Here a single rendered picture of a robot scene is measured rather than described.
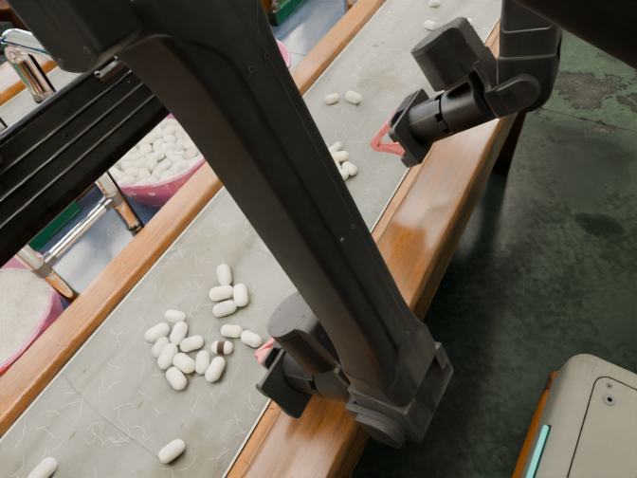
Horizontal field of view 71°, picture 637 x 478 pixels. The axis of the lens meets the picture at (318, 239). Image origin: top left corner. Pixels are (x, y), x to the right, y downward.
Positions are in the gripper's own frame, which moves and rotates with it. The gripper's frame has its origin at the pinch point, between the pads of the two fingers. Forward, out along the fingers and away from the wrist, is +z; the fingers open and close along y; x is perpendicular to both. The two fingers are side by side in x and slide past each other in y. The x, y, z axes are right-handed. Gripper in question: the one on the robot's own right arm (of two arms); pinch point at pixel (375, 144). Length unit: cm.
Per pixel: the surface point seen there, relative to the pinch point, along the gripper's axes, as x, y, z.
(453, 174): 14.2, -7.8, -2.4
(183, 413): 5.0, 45.9, 12.9
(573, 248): 93, -68, 22
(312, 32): -16, -55, 46
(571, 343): 97, -31, 18
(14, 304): -19, 46, 42
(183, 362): 1.1, 40.7, 14.3
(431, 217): 14.3, 2.6, -2.4
